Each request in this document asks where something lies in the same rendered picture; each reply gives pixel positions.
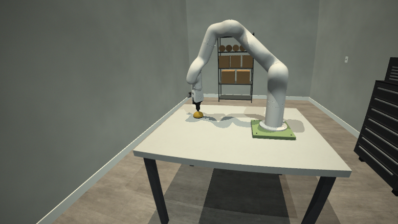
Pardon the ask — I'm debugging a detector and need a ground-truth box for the brass bell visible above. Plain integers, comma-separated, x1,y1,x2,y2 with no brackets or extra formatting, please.
193,110,204,119

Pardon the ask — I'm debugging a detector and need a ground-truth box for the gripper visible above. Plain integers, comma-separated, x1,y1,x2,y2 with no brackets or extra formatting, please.
191,89,204,110

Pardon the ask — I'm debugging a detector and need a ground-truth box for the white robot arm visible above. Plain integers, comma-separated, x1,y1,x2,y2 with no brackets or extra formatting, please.
186,20,289,131

